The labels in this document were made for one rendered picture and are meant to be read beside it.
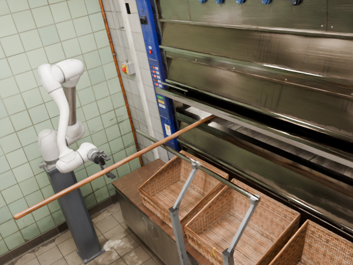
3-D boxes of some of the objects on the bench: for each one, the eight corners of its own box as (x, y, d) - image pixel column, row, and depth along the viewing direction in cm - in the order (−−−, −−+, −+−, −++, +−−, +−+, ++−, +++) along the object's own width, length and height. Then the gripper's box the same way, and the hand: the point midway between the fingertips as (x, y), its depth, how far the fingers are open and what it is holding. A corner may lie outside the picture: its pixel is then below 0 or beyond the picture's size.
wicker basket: (187, 175, 306) (182, 148, 294) (234, 203, 264) (230, 173, 251) (140, 203, 283) (133, 175, 271) (183, 238, 241) (176, 207, 228)
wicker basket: (237, 206, 260) (233, 176, 248) (302, 247, 218) (302, 213, 205) (186, 243, 237) (179, 211, 225) (248, 295, 195) (245, 260, 182)
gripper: (96, 139, 232) (111, 149, 216) (106, 170, 243) (121, 182, 227) (86, 143, 228) (100, 154, 212) (96, 174, 240) (111, 187, 224)
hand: (110, 168), depth 220 cm, fingers open, 13 cm apart
